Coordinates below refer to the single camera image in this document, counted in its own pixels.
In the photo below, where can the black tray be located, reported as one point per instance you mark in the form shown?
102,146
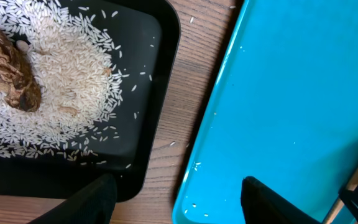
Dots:
148,33

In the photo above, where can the teal plastic tray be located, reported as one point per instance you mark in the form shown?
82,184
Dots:
284,109

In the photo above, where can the wooden chopstick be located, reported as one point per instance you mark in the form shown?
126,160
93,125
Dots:
351,185

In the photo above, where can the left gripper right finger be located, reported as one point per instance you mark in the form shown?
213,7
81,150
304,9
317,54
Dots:
261,205

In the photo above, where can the brown food scrap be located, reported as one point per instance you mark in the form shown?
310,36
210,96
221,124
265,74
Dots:
16,78

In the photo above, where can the white rice pile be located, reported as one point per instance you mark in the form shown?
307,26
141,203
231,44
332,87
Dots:
73,62

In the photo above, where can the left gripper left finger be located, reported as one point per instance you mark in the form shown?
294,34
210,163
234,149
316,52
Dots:
94,204

